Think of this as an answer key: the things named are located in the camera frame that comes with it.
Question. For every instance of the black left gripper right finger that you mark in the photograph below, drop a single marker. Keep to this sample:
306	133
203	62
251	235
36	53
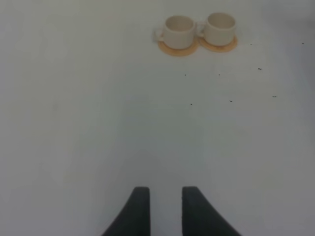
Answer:
200	218

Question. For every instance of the left white teacup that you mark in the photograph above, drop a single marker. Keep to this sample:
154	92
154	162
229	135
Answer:
177	32

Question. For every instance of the left orange round coaster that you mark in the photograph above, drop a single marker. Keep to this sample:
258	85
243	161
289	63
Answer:
178	53

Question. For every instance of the orange round coaster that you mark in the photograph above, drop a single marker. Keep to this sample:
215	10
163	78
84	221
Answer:
219	49
178	53

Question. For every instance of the right orange round coaster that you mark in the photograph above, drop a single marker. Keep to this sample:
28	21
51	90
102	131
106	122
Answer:
219	49

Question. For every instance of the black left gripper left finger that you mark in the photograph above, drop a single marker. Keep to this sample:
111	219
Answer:
134	218

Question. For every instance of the white teacup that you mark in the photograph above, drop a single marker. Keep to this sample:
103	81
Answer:
218	29
177	32

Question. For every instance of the right white teacup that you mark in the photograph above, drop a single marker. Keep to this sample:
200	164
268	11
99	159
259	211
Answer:
218	29

